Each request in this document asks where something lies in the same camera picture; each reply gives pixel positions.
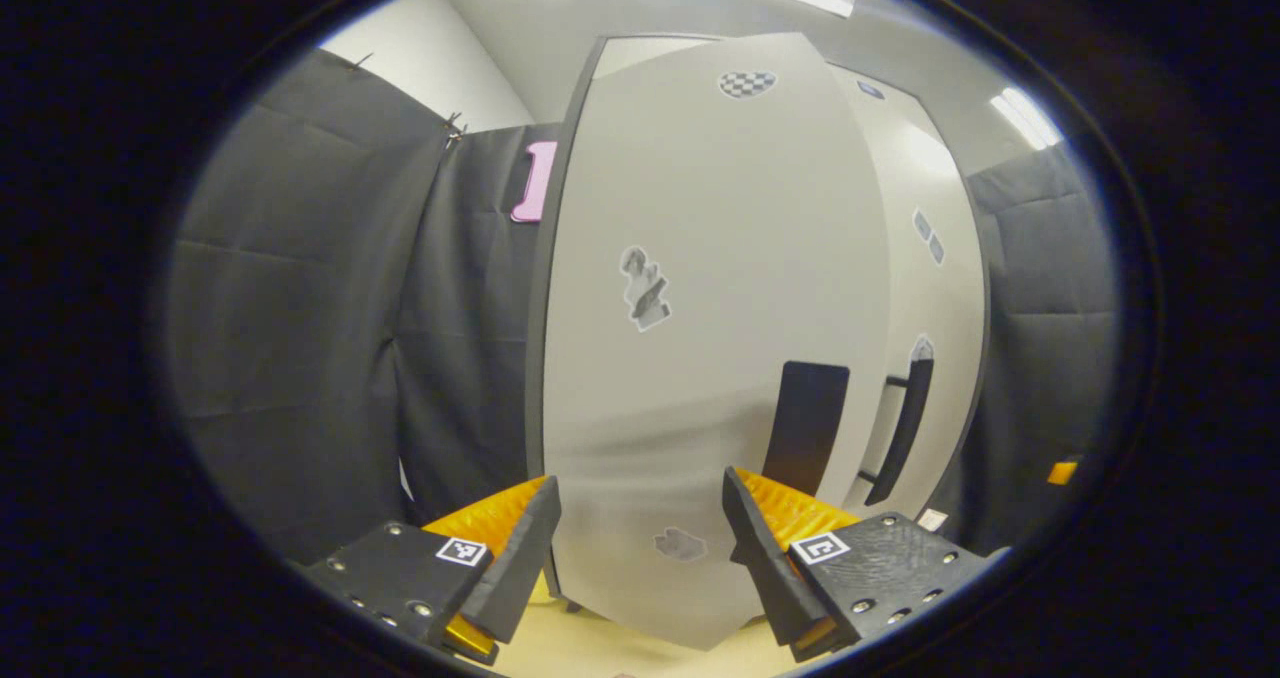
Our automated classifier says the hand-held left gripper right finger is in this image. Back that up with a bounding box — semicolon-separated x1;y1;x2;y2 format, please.
722;465;1001;662

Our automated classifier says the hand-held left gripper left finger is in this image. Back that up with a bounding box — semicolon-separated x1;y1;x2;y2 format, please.
300;475;563;666

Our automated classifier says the white shoe cabinet door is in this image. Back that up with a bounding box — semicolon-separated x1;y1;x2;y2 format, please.
540;33;893;652
828;63;991;521

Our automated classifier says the white shoe cabinet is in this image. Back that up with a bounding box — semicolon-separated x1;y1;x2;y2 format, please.
525;33;946;609

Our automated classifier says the black backdrop cloth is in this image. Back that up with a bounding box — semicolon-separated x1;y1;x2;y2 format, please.
170;48;561;564
945;146;1119;554

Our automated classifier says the small ceiling light panel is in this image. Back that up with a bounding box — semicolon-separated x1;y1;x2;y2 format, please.
990;86;1061;149

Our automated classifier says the black door handle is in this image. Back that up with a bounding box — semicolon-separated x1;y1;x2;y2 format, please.
858;358;936;507

